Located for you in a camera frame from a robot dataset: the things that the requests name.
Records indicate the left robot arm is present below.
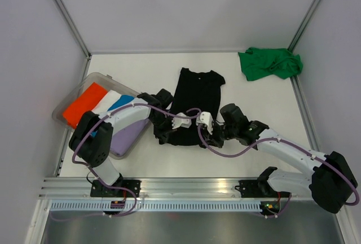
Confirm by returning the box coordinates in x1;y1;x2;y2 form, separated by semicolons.
69;89;173;197

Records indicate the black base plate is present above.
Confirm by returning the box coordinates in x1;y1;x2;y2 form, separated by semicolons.
90;179;142;198
234;180;289;199

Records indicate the white slotted cable duct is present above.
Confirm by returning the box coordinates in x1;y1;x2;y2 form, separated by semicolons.
51;200;261;212

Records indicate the left aluminium frame post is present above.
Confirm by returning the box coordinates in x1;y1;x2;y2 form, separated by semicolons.
38;0;91;58

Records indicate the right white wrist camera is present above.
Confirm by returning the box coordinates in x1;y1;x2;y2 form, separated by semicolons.
196;112;213;134

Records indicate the black t shirt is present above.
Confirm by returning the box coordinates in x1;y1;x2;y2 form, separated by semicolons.
167;68;226;147

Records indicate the aluminium front rail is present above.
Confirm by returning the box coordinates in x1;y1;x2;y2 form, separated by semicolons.
39;176;345;200

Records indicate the blue rolled t shirt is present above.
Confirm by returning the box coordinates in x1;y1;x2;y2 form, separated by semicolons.
108;95;134;111

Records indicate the green t shirt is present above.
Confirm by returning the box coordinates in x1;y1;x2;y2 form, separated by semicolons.
238;47;303;81

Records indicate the lilac rolled t shirt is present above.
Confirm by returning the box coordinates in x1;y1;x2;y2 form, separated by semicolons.
109;120;149;159

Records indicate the aluminium frame post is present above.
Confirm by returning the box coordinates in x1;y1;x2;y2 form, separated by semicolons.
38;0;91;58
288;0;322;52

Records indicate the clear plastic bin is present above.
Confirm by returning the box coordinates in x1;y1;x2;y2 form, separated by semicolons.
52;72;151;143

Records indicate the right aluminium frame post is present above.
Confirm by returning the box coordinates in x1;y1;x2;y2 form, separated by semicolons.
288;0;322;52

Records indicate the orange rolled t shirt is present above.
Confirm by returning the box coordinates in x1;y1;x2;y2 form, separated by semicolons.
62;82;108;129

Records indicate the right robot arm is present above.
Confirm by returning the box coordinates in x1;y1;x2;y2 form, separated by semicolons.
196;103;360;214

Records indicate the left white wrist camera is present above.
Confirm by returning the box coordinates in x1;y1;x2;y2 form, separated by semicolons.
171;112;192;129

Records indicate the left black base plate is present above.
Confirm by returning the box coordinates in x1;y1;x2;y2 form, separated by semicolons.
90;179;142;198

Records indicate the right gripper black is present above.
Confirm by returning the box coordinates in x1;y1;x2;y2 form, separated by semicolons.
202;120;237;149

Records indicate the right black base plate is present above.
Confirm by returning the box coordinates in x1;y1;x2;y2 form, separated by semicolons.
234;180;289;199

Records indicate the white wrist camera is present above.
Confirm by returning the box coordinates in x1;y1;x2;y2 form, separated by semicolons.
171;112;192;129
196;112;213;134

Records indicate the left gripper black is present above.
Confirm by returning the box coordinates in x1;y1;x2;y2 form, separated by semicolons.
149;113;179;143

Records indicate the white rolled t shirt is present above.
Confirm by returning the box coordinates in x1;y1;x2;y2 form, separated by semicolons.
91;90;121;114

